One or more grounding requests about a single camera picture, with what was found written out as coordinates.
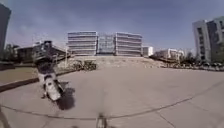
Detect wide stone steps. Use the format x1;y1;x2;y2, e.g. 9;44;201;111
58;55;168;70

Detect large white striped building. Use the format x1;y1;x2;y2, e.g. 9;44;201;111
66;30;144;57

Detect row of parked bicycles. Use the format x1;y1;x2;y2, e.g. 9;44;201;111
71;60;98;72

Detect grey concrete plaza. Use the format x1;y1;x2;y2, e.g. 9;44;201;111
0;65;224;128

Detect small white building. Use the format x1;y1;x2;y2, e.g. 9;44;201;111
142;45;155;58

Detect robot's own part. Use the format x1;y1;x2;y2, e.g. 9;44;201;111
96;114;108;128

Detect low white building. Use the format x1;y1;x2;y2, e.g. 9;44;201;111
154;48;185;61

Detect person on scooter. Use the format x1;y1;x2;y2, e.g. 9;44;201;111
33;54;70;102

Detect low dark building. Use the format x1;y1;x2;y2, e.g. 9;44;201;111
14;40;68;63

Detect row of parked vehicles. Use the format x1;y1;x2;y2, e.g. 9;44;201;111
163;61;224;72

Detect dark kerb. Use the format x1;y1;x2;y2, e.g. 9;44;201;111
0;68;78;93

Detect tall white grey building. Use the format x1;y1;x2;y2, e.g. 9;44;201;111
191;15;224;63

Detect dark tall building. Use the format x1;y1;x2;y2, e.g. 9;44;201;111
0;3;12;58

